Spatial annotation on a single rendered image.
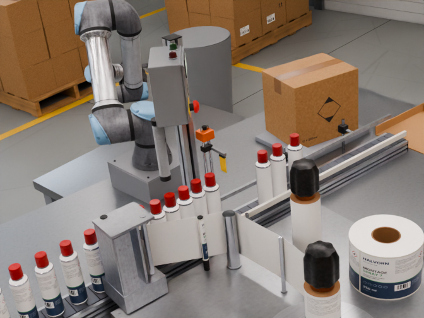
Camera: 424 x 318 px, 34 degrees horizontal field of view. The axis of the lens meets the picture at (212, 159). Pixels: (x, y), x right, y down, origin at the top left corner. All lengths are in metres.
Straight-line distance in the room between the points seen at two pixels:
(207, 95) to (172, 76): 2.84
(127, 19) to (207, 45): 2.10
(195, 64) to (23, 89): 1.51
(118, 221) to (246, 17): 4.30
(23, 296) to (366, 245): 0.93
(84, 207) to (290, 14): 4.27
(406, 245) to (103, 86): 1.21
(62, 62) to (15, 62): 0.39
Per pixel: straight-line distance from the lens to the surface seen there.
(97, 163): 2.87
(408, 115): 3.01
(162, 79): 1.95
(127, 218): 1.88
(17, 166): 4.87
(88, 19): 2.57
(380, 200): 2.45
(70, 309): 2.05
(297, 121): 2.67
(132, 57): 2.71
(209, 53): 4.67
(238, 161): 2.73
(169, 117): 2.00
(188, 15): 6.26
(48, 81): 5.60
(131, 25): 2.61
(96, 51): 2.54
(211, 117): 3.12
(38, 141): 5.16
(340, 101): 2.76
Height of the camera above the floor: 2.15
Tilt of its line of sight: 29 degrees down
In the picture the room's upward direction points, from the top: 7 degrees counter-clockwise
